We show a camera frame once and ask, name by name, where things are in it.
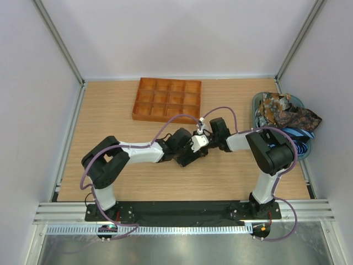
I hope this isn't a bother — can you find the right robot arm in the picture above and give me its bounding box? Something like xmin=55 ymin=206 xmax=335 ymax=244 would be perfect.
xmin=208 ymin=118 xmax=296 ymax=219

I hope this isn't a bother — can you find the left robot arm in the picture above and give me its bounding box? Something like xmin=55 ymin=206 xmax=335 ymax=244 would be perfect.
xmin=82 ymin=128 xmax=209 ymax=221

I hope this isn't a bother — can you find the orange compartment tray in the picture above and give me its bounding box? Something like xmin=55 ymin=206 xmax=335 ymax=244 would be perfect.
xmin=132 ymin=77 xmax=202 ymax=124

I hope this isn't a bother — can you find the mustard floral tie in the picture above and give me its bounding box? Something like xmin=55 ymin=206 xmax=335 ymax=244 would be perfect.
xmin=255 ymin=92 xmax=292 ymax=129

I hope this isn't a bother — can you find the dark brown paisley tie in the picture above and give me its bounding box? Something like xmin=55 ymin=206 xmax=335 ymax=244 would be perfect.
xmin=274 ymin=107 xmax=322 ymax=133

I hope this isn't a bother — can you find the blue striped tie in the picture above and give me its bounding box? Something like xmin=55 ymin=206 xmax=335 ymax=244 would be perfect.
xmin=281 ymin=127 xmax=315 ymax=160

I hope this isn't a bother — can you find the teal plastic basket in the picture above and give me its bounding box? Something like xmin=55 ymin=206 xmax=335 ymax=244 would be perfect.
xmin=252 ymin=92 xmax=312 ymax=161

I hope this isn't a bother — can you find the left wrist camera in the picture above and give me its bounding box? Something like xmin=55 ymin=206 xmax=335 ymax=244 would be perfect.
xmin=191 ymin=134 xmax=209 ymax=153

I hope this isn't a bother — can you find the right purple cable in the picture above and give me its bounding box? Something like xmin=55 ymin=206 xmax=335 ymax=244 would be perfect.
xmin=199 ymin=107 xmax=298 ymax=242

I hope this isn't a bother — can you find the purple cable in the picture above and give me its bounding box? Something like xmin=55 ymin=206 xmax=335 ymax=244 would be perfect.
xmin=79 ymin=114 xmax=140 ymax=240
xmin=199 ymin=107 xmax=298 ymax=242

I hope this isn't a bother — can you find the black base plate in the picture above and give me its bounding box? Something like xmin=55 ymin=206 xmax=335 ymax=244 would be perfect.
xmin=84 ymin=200 xmax=282 ymax=240

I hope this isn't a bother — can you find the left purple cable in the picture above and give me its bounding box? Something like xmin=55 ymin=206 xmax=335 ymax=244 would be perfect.
xmin=79 ymin=114 xmax=140 ymax=240

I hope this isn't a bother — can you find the white slotted cable duct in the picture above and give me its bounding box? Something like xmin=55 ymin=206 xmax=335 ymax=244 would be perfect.
xmin=46 ymin=223 xmax=253 ymax=236

